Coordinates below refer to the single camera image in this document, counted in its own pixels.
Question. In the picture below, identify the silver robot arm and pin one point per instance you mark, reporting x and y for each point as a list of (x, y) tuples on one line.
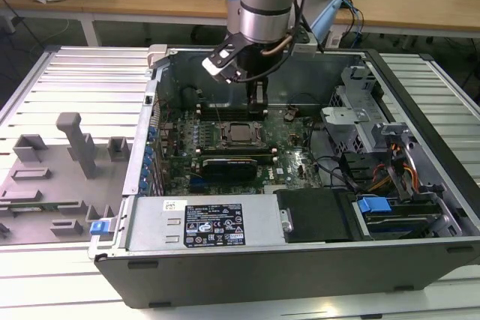
[(262, 9)]

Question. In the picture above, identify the blue expansion slot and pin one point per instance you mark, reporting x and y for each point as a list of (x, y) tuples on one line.
[(198, 184)]

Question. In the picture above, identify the hard disk in blue carrier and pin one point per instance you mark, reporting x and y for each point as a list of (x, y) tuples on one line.
[(397, 219)]

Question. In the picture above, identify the grey power supply unit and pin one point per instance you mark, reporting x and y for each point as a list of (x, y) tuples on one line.
[(157, 222)]

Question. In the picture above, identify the grey parts rack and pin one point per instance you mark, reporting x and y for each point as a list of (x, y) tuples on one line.
[(56, 185)]

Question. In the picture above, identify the RAM slot with white clips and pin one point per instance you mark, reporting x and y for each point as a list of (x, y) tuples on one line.
[(225, 113), (194, 164), (225, 106), (225, 151)]

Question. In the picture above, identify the silver square CPU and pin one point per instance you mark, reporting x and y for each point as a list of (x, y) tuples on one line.
[(242, 132)]

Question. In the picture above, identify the green motherboard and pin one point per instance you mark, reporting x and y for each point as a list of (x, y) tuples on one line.
[(288, 170)]

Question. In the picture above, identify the silver metal bracket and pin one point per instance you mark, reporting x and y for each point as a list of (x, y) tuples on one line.
[(286, 220)]

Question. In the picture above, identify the black plastic shroud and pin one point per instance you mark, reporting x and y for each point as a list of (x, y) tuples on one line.
[(315, 215)]

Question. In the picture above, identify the black graphics card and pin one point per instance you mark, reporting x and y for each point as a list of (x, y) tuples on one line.
[(228, 172)]

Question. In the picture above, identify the CPU socket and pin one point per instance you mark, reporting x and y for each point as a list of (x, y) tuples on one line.
[(224, 133)]

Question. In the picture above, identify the black round case speaker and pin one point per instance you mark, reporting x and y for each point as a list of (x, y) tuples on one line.
[(189, 98)]

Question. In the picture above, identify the blue plastic latch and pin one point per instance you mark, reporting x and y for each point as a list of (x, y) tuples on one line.
[(99, 228)]

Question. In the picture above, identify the blue card clip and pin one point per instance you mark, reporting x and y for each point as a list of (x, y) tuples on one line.
[(152, 132), (149, 153), (147, 163), (145, 174), (143, 186)]

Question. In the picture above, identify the black grey PC case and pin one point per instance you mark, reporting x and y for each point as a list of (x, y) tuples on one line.
[(262, 279)]

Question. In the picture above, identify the grey metal drive cage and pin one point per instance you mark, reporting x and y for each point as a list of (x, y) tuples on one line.
[(348, 125)]

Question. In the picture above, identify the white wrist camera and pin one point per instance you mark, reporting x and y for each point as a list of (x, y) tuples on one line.
[(217, 67)]

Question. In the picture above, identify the thin metal locking lever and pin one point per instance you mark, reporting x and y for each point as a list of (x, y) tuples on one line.
[(216, 110)]

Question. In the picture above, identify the grey metal disk bay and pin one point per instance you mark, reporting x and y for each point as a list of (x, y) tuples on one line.
[(386, 132)]

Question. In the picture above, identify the green RAM stick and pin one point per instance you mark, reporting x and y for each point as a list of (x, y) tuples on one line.
[(33, 207)]

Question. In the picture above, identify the silver chipset heatsink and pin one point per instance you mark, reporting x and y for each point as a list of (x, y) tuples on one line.
[(273, 189)]

